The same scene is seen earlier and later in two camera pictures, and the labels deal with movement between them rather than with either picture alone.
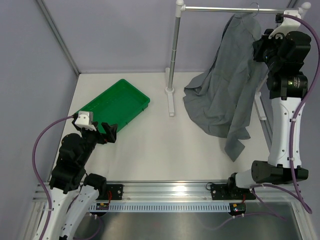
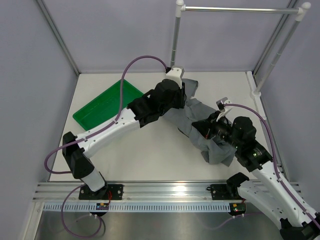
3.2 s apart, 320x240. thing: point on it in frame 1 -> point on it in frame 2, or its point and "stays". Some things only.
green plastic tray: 119,104 stays
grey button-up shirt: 221,100 -> 193,111
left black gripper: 110,131 -> 182,98
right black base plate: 225,192 stays
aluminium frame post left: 58,36 stays
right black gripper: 260,45 -> 207,127
